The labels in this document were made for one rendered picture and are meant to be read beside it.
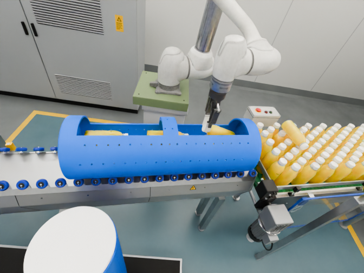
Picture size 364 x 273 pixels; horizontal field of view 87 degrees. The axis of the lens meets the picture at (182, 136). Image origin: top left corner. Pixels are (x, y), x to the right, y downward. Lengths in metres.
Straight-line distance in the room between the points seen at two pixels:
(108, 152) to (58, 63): 2.04
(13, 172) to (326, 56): 4.32
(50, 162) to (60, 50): 1.68
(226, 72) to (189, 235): 1.50
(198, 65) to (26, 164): 1.10
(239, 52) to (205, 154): 0.43
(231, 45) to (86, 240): 0.84
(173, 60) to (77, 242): 1.02
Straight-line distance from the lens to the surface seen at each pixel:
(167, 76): 1.29
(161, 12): 3.47
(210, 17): 1.24
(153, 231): 1.90
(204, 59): 1.32
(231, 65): 0.76
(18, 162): 1.25
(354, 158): 1.50
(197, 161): 0.87
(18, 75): 3.14
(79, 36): 2.47
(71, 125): 0.88
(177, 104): 1.29
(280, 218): 1.24
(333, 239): 2.62
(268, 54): 0.87
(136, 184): 1.02
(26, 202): 1.18
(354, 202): 1.25
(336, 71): 4.60
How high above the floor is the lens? 1.81
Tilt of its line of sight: 45 degrees down
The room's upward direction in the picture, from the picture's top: 13 degrees clockwise
